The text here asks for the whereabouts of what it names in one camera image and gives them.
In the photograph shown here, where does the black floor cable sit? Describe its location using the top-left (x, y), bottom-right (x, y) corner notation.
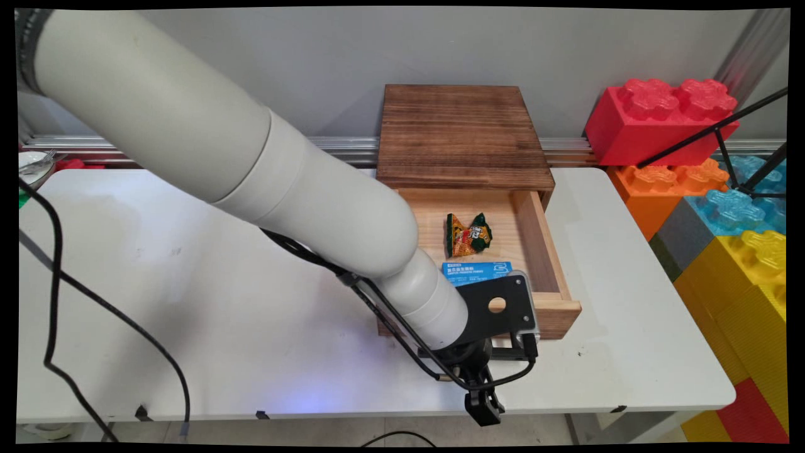
top-left (360, 430), bottom-right (438, 449)

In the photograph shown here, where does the dark wooden cabinet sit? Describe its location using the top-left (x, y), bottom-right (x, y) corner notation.
top-left (376, 84), bottom-right (556, 208)

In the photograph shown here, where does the translucent blue building block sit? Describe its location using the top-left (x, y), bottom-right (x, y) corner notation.
top-left (686, 187), bottom-right (787, 235)
top-left (720, 154), bottom-right (787, 193)

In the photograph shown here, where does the thin dark cable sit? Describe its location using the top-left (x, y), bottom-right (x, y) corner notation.
top-left (18, 230), bottom-right (192, 439)

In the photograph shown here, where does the metal fork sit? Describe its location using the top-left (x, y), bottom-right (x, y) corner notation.
top-left (19, 150), bottom-right (67, 177)

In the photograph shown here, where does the clear-cased wrist camera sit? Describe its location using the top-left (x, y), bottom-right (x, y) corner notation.
top-left (525, 271), bottom-right (542, 335)

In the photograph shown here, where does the blue card box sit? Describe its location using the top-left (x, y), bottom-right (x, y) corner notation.
top-left (441, 260), bottom-right (514, 288)

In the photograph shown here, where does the aluminium post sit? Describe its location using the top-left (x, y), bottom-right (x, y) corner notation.
top-left (714, 9), bottom-right (790, 109)

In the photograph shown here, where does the red ribbed building block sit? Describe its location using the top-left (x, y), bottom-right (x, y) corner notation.
top-left (717, 377), bottom-right (789, 444)

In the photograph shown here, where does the white bowl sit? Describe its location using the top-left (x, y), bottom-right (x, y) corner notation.
top-left (18, 151), bottom-right (56, 191)

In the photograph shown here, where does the light wooden drawer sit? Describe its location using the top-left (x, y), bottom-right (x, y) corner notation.
top-left (377, 187), bottom-right (582, 340)

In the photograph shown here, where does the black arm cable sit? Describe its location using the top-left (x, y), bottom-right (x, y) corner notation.
top-left (261, 228), bottom-right (539, 392)

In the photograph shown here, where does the small yellow building block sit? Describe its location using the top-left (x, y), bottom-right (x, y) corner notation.
top-left (680, 410), bottom-right (734, 443)

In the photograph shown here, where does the aluminium rail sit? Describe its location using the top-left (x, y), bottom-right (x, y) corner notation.
top-left (22, 134), bottom-right (787, 168)

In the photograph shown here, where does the black tripod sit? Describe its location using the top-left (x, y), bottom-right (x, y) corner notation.
top-left (636, 87), bottom-right (789, 199)

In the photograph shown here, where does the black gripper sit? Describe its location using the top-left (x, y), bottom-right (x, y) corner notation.
top-left (440, 338), bottom-right (506, 428)

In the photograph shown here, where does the green orange snack bag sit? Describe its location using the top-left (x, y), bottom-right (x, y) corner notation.
top-left (447, 213), bottom-right (493, 257)

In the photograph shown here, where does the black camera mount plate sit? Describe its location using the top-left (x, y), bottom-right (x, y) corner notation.
top-left (454, 276), bottom-right (535, 350)

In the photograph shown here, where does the white tape roll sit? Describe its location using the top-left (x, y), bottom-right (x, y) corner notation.
top-left (22, 423), bottom-right (74, 440)

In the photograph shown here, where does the yellow giant building block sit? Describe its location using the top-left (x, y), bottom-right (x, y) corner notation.
top-left (673, 230), bottom-right (790, 435)

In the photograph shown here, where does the orange giant building block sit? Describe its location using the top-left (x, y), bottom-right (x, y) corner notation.
top-left (607, 157), bottom-right (730, 243)

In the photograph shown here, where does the thick black cable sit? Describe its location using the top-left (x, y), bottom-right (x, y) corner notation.
top-left (18, 179), bottom-right (120, 443)

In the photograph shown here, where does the red giant building block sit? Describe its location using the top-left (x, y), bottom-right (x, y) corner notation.
top-left (585, 78), bottom-right (741, 167)

